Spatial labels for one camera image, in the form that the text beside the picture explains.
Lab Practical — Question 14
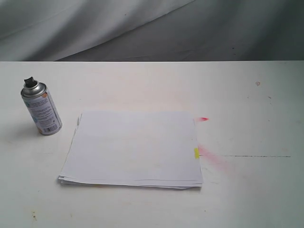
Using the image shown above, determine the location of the yellow sticky tab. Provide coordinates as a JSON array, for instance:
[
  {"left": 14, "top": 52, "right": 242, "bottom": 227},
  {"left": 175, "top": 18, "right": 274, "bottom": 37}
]
[{"left": 194, "top": 148, "right": 200, "bottom": 159}]

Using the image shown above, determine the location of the white spray paint can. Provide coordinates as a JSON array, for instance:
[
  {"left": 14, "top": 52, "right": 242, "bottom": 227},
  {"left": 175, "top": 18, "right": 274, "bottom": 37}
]
[{"left": 20, "top": 77, "right": 62, "bottom": 135}]

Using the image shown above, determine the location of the white paper stack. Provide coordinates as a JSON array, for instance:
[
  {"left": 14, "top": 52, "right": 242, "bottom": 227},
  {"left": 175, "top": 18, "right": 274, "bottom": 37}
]
[{"left": 58, "top": 111, "right": 203, "bottom": 189}]

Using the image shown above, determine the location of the white backdrop cloth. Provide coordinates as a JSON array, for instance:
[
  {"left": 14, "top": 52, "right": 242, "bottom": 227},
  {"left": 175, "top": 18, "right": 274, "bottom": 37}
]
[{"left": 0, "top": 0, "right": 304, "bottom": 61}]

